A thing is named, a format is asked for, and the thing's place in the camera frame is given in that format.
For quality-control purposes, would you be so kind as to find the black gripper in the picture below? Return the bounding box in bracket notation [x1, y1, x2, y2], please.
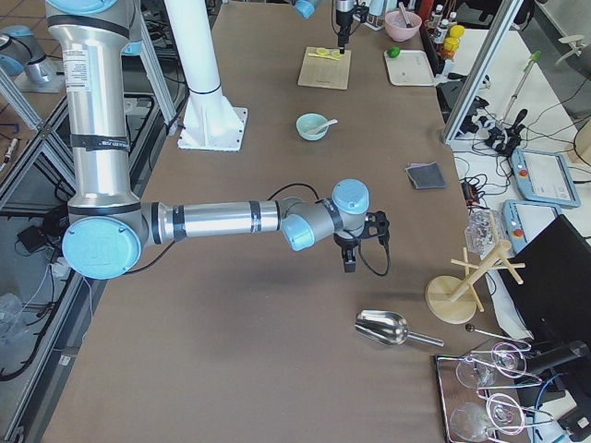
[333, 231, 361, 273]
[335, 10, 354, 55]

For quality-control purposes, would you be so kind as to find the light green bowl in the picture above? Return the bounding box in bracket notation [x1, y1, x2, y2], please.
[295, 114, 328, 141]

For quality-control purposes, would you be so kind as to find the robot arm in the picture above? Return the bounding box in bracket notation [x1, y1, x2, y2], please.
[288, 0, 358, 54]
[46, 1, 373, 280]

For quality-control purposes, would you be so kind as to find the pink bowl with ice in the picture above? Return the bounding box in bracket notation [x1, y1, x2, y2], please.
[384, 10, 423, 42]

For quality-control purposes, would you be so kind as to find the yellow plastic knife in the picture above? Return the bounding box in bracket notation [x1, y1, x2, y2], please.
[307, 52, 340, 61]

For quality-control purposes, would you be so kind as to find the bamboo cutting board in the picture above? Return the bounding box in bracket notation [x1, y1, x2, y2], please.
[297, 46, 351, 90]

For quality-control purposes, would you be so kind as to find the green lime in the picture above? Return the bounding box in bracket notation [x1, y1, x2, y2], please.
[387, 46, 401, 58]

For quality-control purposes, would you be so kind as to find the cream rabbit tray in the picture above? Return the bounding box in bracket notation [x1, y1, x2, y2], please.
[383, 50, 435, 87]

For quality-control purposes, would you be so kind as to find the metal scoop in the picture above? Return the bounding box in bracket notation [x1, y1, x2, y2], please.
[355, 309, 444, 347]

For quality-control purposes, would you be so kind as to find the wooden mug tree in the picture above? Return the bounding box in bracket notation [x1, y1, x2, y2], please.
[424, 216, 527, 324]

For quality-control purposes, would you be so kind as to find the grey folded cloth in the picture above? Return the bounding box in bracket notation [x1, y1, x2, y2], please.
[405, 162, 447, 190]

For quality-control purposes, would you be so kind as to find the near teach pendant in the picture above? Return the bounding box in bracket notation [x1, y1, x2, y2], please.
[502, 199, 562, 253]

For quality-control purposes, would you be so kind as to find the teach pendant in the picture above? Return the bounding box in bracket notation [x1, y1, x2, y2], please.
[502, 199, 562, 253]
[511, 149, 581, 208]

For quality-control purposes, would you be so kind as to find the wine glass rack tray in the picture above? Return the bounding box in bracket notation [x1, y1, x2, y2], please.
[434, 341, 553, 442]

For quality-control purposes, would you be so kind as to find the black monitor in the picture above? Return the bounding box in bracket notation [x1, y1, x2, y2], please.
[503, 215, 590, 343]

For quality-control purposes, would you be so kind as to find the far teach pendant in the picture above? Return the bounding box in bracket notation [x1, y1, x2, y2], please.
[511, 149, 581, 208]

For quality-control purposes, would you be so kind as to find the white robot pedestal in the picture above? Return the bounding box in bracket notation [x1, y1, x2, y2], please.
[165, 0, 247, 152]

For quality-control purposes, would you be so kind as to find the aluminium frame post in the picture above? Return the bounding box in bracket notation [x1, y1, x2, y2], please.
[441, 0, 523, 145]

